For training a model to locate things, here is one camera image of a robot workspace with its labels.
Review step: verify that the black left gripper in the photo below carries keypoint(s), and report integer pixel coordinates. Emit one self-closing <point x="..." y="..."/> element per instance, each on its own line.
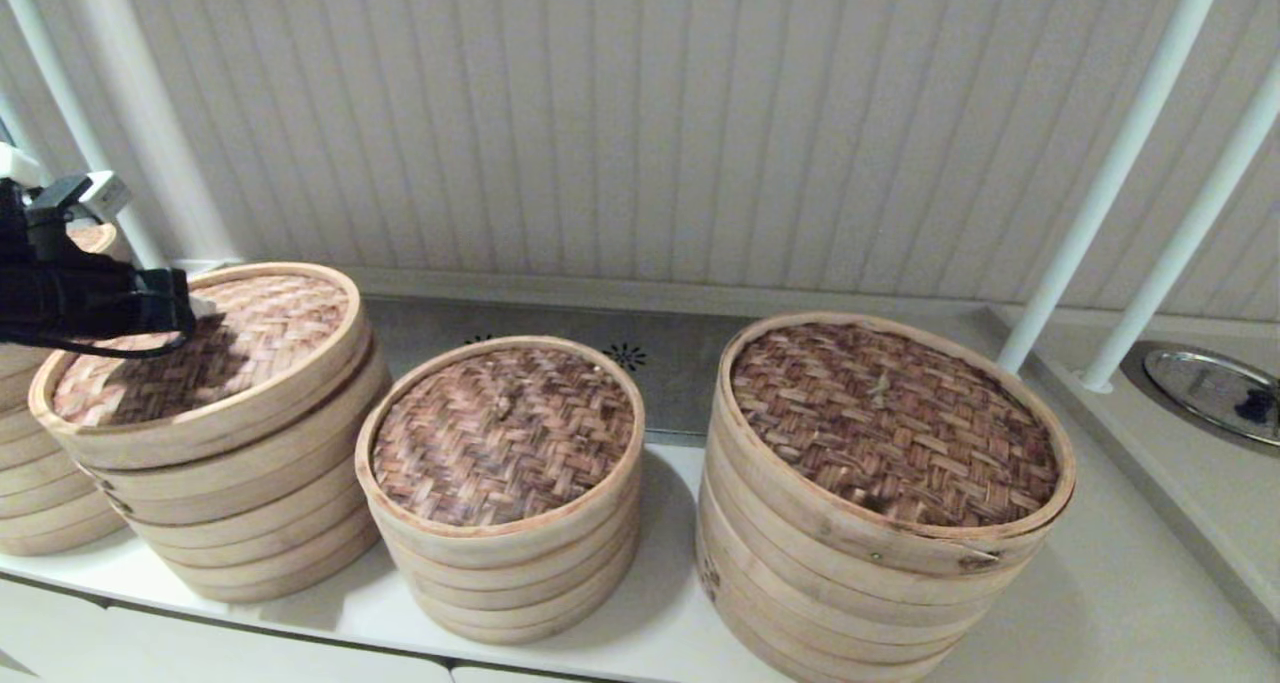
<point x="80" y="298"/>

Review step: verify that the second-left bamboo steamer stack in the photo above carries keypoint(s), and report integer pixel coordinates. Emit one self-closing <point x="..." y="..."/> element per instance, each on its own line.
<point x="250" y="533"/>

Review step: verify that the small woven bamboo steamer lid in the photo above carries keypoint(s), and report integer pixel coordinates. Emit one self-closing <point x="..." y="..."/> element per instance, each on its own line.
<point x="500" y="443"/>

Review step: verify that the square metal lid with knob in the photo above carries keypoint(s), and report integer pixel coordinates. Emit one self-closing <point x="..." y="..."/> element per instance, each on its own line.
<point x="690" y="373"/>

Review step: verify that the large bamboo steamer stack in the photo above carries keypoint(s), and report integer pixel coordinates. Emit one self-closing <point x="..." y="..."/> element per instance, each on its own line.
<point x="820" y="623"/>
<point x="890" y="428"/>

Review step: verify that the large right bamboo steamer stack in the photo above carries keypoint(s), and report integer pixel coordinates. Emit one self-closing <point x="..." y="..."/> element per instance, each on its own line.
<point x="890" y="428"/>

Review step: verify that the round stainless steel pot lid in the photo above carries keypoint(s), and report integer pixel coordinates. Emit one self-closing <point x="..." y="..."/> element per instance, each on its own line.
<point x="1200" y="388"/>

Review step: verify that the thin white metal pole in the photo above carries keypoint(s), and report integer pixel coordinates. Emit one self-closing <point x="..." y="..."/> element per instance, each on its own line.
<point x="1110" y="173"/>
<point x="1180" y="248"/>
<point x="90" y="143"/>

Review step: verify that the white cabinet front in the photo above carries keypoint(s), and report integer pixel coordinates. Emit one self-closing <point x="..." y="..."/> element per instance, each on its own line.
<point x="200" y="653"/>

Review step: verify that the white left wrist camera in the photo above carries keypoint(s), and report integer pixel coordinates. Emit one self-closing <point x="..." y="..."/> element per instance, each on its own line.
<point x="100" y="195"/>

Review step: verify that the thick white post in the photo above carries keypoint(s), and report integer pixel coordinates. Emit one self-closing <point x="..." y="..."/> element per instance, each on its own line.
<point x="150" y="113"/>

